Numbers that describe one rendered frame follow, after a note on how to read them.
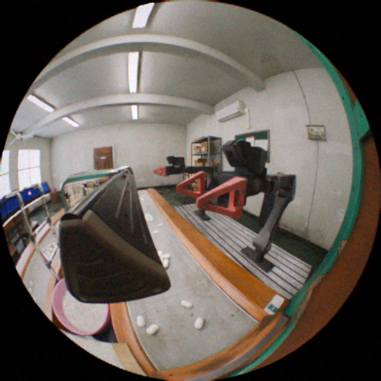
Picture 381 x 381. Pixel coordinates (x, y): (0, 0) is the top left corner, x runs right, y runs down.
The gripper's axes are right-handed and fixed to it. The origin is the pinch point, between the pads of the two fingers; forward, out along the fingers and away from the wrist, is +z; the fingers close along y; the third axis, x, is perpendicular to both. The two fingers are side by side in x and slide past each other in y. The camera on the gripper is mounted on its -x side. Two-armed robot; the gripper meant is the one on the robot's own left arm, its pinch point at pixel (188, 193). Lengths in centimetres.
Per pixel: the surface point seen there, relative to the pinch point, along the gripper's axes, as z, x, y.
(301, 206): -196, 51, -12
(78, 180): 23.3, -3.9, -8.0
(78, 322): 41, 33, 10
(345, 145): -197, -51, 54
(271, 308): -14.1, 28.9, 21.8
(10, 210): 66, 0, -4
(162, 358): 16.6, 33.0, 20.9
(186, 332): 7.4, 33.1, 13.7
